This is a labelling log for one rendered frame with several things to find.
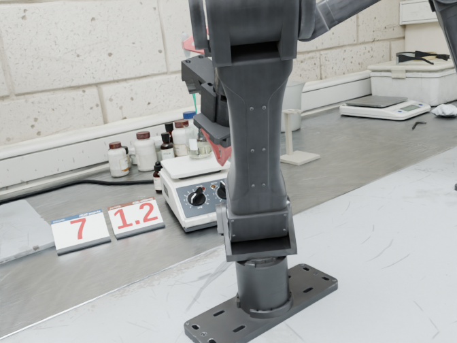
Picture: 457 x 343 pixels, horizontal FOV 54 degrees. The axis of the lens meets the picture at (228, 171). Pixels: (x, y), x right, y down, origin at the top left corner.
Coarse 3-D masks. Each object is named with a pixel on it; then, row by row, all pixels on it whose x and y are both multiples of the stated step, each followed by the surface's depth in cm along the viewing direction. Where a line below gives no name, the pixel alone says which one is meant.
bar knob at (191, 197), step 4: (200, 188) 80; (192, 192) 81; (196, 192) 79; (200, 192) 79; (188, 196) 80; (192, 196) 78; (196, 196) 78; (200, 196) 80; (204, 196) 80; (188, 200) 80; (192, 200) 78; (196, 200) 79; (200, 200) 80; (204, 200) 80; (192, 204) 79; (196, 204) 79; (200, 204) 79
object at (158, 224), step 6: (156, 204) 85; (150, 222) 83; (156, 222) 83; (162, 222) 83; (114, 228) 80; (126, 228) 81; (132, 228) 81; (138, 228) 81; (144, 228) 81; (150, 228) 81; (156, 228) 81; (114, 234) 80; (120, 234) 80; (126, 234) 79; (132, 234) 80
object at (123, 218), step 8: (152, 200) 85; (120, 208) 83; (128, 208) 83; (136, 208) 84; (144, 208) 84; (152, 208) 84; (112, 216) 82; (120, 216) 82; (128, 216) 82; (136, 216) 83; (144, 216) 83; (152, 216) 83; (120, 224) 81; (128, 224) 81; (136, 224) 82
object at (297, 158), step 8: (288, 112) 110; (296, 112) 109; (288, 120) 113; (288, 128) 113; (288, 136) 114; (288, 144) 115; (288, 152) 115; (296, 152) 117; (304, 152) 117; (280, 160) 114; (288, 160) 112; (296, 160) 111; (304, 160) 110; (312, 160) 112
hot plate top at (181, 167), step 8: (168, 160) 92; (176, 160) 92; (184, 160) 91; (208, 160) 89; (168, 168) 87; (176, 168) 86; (184, 168) 86; (192, 168) 85; (200, 168) 85; (208, 168) 84; (216, 168) 85; (224, 168) 85; (176, 176) 83; (184, 176) 83
